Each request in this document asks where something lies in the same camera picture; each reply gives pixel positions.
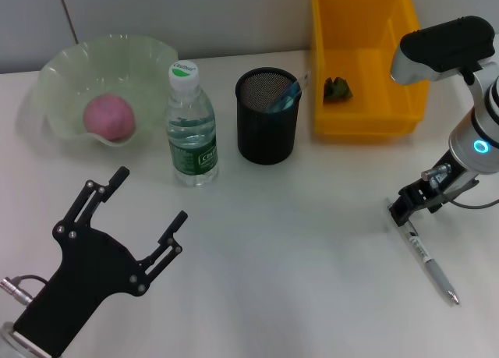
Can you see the clear green-label water bottle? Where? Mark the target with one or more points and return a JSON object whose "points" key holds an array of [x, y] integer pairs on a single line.
{"points": [[191, 139]]}

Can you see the translucent green fruit plate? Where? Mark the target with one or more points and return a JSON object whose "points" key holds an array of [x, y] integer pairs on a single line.
{"points": [[97, 61]]}

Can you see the silver white pen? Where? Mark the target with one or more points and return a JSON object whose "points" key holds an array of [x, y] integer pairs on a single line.
{"points": [[425, 256]]}

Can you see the yellow plastic bin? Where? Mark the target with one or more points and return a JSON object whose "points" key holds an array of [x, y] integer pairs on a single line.
{"points": [[351, 42]]}

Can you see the green plastic wrapper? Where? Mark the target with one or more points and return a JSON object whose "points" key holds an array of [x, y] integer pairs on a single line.
{"points": [[337, 89]]}

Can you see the pink peach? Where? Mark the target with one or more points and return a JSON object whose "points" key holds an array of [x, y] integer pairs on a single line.
{"points": [[109, 116]]}

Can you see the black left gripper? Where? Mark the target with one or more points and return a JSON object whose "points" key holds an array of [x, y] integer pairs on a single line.
{"points": [[85, 276]]}

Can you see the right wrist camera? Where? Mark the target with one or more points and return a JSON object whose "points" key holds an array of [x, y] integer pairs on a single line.
{"points": [[440, 50]]}

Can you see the black mesh pen holder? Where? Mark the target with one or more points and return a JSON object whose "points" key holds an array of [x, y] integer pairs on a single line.
{"points": [[265, 139]]}

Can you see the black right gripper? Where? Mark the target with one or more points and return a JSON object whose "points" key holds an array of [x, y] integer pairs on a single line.
{"points": [[440, 186]]}

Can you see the clear plastic ruler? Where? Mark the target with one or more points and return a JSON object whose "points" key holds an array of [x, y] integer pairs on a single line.
{"points": [[299, 84]]}

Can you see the blue scissors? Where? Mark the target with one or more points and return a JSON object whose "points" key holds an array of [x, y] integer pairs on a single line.
{"points": [[286, 100]]}

